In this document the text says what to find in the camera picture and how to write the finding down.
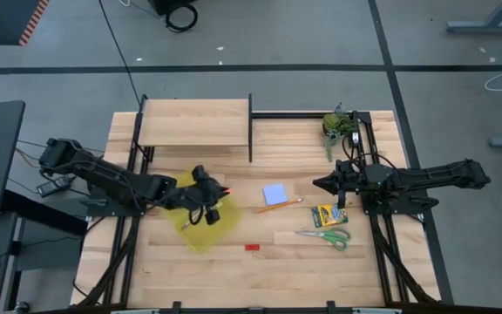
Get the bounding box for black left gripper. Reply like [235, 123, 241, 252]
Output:
[176, 164, 231, 227]

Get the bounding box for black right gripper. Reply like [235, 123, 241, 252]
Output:
[313, 160, 365, 210]

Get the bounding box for yellow green crayon box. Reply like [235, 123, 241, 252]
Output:
[310, 203, 349, 229]

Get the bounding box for orange pencil bright eraser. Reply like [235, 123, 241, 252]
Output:
[181, 188, 234, 230]

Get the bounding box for pale blue sticky note pad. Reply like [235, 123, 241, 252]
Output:
[261, 182, 288, 207]

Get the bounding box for yellow mesh pouch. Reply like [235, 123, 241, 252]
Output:
[162, 167, 243, 254]

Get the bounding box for green handled scissors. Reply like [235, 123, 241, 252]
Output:
[295, 227, 352, 253]

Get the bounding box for orange pencil dull eraser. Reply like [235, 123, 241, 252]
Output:
[254, 198, 304, 215]

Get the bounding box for small green potted plant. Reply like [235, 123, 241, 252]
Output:
[322, 102, 359, 163]

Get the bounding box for wooden shelf board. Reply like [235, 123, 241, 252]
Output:
[139, 98, 251, 147]

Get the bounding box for black shelf side panel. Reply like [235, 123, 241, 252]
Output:
[130, 93, 150, 169]

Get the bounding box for black power adapter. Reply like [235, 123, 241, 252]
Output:
[36, 175, 71, 197]

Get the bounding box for black desk crossbeam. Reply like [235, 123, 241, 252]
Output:
[0, 189, 89, 236]

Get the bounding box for black box on floor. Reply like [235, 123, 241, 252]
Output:
[148, 0, 198, 17]

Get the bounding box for grey table base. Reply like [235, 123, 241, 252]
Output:
[445, 0, 502, 35]

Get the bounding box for grey desk leg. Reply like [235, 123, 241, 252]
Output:
[0, 217, 28, 314]

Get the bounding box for dark mat orange striped edges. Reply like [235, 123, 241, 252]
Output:
[0, 0, 51, 47]

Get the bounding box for black aluminium table frame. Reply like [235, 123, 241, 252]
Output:
[74, 108, 442, 314]

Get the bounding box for coiled black cable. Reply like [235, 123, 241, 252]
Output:
[165, 3, 199, 33]

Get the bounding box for long black floor cable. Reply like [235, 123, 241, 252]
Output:
[98, 0, 143, 108]

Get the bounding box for orange wire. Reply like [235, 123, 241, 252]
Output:
[14, 147, 43, 170]

